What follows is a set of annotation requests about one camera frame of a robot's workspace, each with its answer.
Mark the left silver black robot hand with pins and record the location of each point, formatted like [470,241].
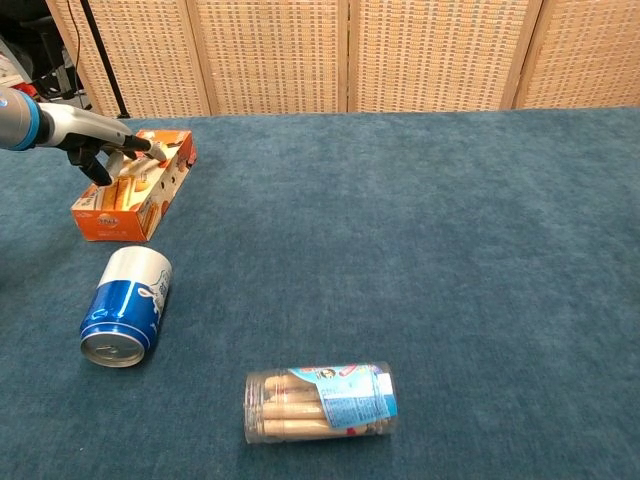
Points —
[80,125]

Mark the orange snack box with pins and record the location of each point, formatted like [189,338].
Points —
[130,210]

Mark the black tripod stand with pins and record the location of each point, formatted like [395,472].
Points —
[102,55]

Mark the black office chair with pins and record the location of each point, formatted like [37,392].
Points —
[30,30]

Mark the blue white drink can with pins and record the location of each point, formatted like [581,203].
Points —
[127,310]

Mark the wicker folding screen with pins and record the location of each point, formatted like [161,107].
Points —
[275,50]

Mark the blue carpet table mat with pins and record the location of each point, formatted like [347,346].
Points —
[400,250]

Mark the clear biscuit stick tube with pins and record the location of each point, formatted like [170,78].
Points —
[320,405]

